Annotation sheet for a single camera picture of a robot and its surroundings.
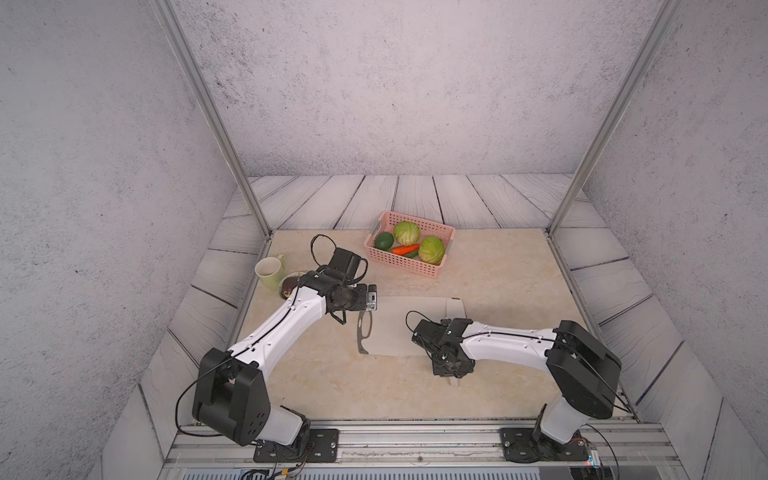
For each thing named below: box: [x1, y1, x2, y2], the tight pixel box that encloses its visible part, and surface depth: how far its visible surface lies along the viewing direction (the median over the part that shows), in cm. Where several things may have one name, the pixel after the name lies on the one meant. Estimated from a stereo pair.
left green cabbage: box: [394, 221, 420, 246], surface depth 113 cm
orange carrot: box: [392, 244, 420, 256], surface depth 114 cm
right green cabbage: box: [418, 236, 445, 265], surface depth 108 cm
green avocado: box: [374, 232, 395, 251], surface depth 116 cm
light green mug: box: [255, 254, 285, 291], surface depth 101 cm
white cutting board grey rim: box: [357, 297, 467, 356], surface depth 95 cm
